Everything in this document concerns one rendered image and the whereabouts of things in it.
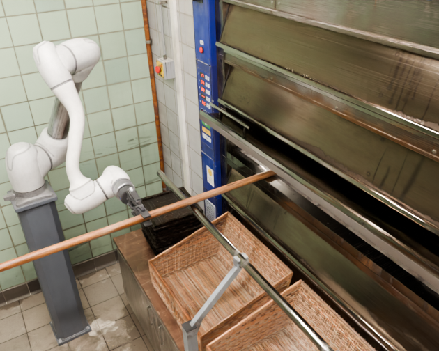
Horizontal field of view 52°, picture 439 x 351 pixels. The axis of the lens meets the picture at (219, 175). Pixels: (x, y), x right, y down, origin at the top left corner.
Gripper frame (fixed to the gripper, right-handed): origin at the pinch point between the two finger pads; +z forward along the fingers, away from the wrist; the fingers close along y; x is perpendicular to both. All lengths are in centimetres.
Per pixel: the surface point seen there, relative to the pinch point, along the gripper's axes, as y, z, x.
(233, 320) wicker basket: 46, 28, -23
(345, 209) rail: -24, 63, -42
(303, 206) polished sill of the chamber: 1, 27, -58
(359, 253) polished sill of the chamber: 2, 59, -56
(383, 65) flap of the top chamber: -64, 56, -58
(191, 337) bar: 27.8, 40.3, 1.9
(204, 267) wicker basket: 60, -21, -35
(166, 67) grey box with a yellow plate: -28, -86, -52
